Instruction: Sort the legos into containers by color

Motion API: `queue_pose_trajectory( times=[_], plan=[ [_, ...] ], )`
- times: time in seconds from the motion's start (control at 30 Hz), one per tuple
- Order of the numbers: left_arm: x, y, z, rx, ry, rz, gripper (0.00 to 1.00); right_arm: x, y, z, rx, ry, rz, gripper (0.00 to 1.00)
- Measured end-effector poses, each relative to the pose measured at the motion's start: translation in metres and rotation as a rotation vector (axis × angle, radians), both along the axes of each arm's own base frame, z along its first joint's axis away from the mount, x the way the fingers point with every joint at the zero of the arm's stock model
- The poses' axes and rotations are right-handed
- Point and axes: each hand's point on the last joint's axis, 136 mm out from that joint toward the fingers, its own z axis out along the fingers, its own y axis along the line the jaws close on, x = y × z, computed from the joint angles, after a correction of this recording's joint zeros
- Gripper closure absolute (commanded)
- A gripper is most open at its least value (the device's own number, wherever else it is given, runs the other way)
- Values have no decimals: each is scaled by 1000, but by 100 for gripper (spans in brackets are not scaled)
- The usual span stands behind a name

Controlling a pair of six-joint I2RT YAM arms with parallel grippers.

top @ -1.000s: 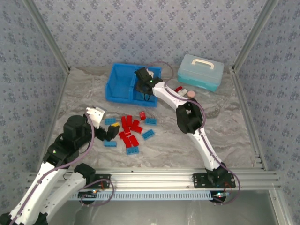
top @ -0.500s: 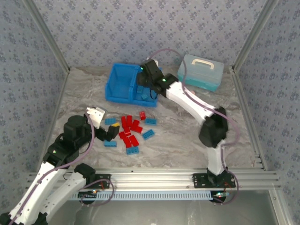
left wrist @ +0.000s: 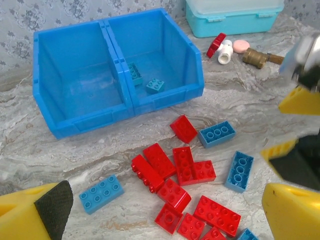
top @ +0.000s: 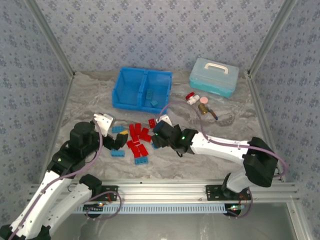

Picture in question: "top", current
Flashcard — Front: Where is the black LED controller board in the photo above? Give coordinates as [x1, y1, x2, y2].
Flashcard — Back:
[226, 203, 245, 216]
[83, 202, 106, 214]

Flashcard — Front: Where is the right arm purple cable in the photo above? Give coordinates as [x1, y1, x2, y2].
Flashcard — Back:
[154, 100, 288, 180]

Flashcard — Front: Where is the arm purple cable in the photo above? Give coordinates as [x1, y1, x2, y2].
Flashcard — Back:
[154, 100, 288, 180]
[7, 119, 104, 237]

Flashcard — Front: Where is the aluminium table side rail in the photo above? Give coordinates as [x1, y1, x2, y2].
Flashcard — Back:
[246, 72, 287, 185]
[37, 73, 76, 185]

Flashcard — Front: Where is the white valve red handle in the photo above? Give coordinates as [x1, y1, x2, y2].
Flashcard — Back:
[185, 91, 200, 105]

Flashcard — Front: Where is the brass valve blue handle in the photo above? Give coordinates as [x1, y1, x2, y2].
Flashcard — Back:
[197, 103, 219, 121]

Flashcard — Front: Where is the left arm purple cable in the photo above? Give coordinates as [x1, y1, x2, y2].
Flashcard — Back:
[7, 119, 104, 237]

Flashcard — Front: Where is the long aluminium mounting rail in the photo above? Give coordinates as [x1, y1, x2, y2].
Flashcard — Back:
[28, 178, 300, 203]

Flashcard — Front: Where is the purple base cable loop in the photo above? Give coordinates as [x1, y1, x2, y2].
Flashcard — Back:
[85, 191, 123, 221]
[227, 188, 254, 220]

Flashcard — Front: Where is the teal plastic case white handle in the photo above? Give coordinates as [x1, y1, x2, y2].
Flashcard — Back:
[189, 57, 240, 98]

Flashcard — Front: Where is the slotted grey cable tray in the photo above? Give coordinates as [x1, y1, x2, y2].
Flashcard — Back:
[74, 202, 230, 215]

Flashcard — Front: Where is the aluminium frame post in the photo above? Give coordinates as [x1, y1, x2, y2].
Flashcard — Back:
[23, 0, 76, 79]
[246, 0, 299, 77]

